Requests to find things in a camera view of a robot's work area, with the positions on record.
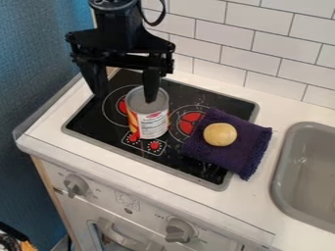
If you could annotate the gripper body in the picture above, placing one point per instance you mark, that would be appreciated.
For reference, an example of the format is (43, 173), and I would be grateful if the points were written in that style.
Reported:
(120, 45)

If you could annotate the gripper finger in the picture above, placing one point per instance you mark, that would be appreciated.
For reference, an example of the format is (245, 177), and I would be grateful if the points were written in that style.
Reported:
(99, 81)
(151, 85)

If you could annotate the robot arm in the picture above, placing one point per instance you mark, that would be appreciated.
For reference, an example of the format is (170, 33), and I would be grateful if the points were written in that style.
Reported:
(114, 4)

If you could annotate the red can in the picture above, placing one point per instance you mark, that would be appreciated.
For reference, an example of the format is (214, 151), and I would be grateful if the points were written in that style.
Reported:
(148, 116)

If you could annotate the toy stove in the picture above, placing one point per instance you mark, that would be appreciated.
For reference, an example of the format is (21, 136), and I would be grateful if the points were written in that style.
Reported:
(157, 125)

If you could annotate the yellow toy potato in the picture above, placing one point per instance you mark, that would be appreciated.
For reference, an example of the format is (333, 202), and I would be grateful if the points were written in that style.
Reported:
(220, 134)

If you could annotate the purple cloth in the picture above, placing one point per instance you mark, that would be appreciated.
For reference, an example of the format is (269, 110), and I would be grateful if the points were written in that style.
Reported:
(231, 147)

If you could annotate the toy sink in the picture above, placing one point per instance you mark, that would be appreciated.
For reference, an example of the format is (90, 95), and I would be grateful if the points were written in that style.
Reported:
(305, 176)

